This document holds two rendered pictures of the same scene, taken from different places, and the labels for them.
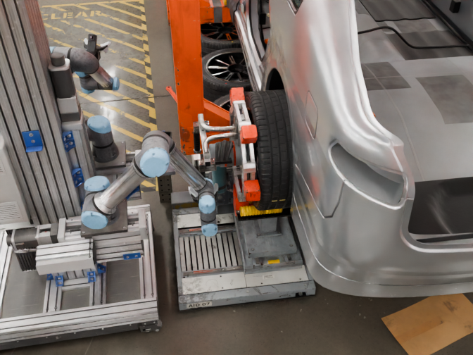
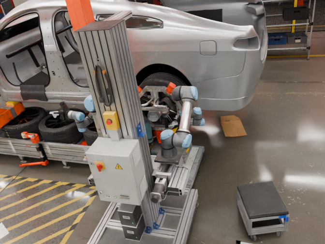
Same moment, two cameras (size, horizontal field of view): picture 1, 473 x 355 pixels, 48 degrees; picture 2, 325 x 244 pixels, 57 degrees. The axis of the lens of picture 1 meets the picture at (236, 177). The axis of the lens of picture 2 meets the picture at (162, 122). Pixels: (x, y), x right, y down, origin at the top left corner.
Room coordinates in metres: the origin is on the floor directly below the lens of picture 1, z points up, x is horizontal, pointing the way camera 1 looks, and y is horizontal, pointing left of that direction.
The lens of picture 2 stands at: (0.74, 2.50, 2.42)
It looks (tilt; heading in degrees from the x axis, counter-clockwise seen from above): 30 degrees down; 301
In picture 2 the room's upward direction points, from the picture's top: 9 degrees counter-clockwise
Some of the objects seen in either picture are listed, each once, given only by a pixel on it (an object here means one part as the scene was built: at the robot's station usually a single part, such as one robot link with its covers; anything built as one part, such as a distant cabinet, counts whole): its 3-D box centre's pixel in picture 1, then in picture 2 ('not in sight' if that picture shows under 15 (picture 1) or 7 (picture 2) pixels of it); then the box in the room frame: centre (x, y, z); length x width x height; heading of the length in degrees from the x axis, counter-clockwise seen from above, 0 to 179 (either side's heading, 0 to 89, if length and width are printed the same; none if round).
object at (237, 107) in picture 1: (241, 152); (157, 109); (2.30, -0.03, 0.85); 0.54 x 0.07 x 0.54; 8
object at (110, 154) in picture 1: (103, 147); not in sight; (2.32, 0.74, 0.87); 0.15 x 0.15 x 0.10
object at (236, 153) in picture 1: (228, 153); (155, 112); (2.29, 0.04, 0.85); 0.21 x 0.14 x 0.14; 98
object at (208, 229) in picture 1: (208, 223); (199, 121); (1.75, 0.13, 0.86); 0.11 x 0.08 x 0.09; 8
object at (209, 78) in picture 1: (236, 78); (64, 126); (3.88, 0.01, 0.39); 0.66 x 0.66 x 0.24
